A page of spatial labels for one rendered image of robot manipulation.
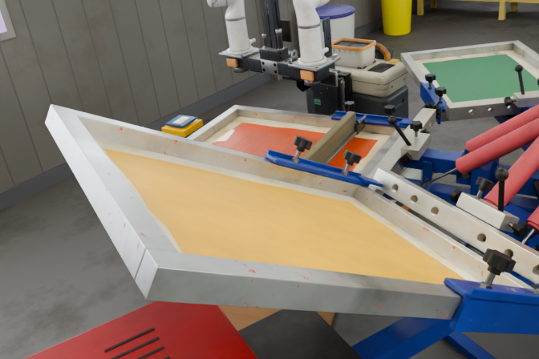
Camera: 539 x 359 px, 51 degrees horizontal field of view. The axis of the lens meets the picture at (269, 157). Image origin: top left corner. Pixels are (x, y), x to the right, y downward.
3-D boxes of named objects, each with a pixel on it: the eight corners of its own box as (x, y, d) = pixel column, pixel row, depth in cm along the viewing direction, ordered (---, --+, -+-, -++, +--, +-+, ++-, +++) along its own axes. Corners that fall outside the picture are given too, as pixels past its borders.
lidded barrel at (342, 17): (329, 57, 617) (325, 3, 590) (366, 62, 585) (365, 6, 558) (301, 70, 586) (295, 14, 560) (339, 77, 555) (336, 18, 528)
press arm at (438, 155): (403, 167, 180) (403, 153, 178) (409, 159, 185) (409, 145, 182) (458, 175, 172) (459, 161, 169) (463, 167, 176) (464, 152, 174)
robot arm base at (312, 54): (314, 53, 251) (310, 19, 244) (336, 56, 243) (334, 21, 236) (291, 64, 242) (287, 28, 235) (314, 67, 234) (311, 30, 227)
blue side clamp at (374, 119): (331, 131, 223) (330, 114, 220) (337, 126, 226) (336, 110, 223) (406, 141, 208) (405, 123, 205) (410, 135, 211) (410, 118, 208)
